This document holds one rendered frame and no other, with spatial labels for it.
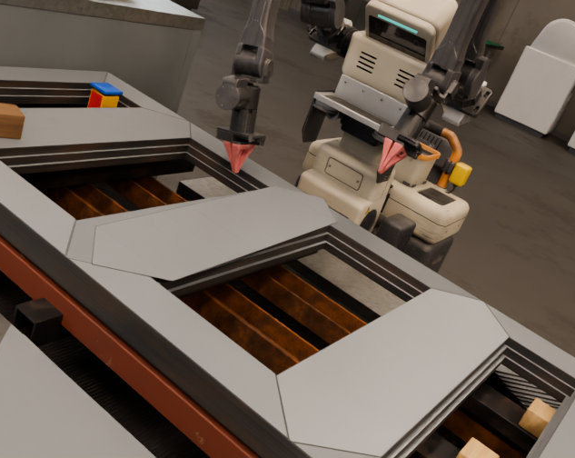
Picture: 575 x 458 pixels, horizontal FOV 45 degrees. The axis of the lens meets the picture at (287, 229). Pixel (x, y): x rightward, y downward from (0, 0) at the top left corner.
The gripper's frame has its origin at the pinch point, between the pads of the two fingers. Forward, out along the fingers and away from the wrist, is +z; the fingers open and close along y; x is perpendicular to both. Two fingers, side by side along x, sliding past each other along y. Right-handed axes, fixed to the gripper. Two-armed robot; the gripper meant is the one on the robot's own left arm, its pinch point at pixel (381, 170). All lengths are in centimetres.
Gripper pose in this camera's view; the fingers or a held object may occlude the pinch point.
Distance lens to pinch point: 161.1
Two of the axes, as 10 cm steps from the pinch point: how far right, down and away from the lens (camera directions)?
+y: 7.8, 4.9, -4.0
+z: -5.4, 8.4, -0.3
